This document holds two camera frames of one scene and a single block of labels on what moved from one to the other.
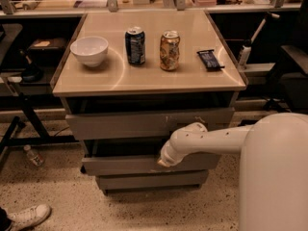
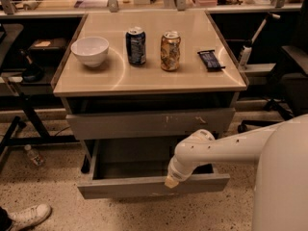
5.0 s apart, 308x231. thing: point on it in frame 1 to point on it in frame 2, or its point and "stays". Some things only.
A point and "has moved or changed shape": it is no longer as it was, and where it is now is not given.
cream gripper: [166, 157] to [175, 172]
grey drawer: [130, 156] has moved or changed shape
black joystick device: [33, 73] stays
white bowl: [91, 50] stays
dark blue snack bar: [210, 60] stays
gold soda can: [169, 50] stays
